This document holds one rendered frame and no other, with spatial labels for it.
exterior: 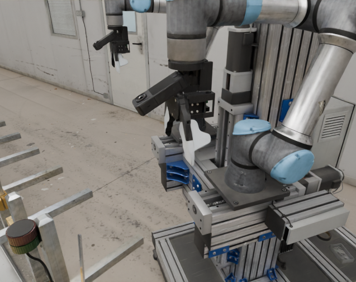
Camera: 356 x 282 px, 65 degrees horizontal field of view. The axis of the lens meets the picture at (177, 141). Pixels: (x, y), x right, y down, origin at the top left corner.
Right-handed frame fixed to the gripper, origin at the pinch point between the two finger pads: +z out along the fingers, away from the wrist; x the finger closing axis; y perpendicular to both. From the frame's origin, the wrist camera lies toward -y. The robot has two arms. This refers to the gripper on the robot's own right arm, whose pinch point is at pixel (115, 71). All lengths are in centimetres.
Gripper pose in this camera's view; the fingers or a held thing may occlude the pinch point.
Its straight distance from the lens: 140.6
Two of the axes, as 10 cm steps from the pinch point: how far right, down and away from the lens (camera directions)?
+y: 9.4, -1.6, 3.1
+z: 0.0, 8.9, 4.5
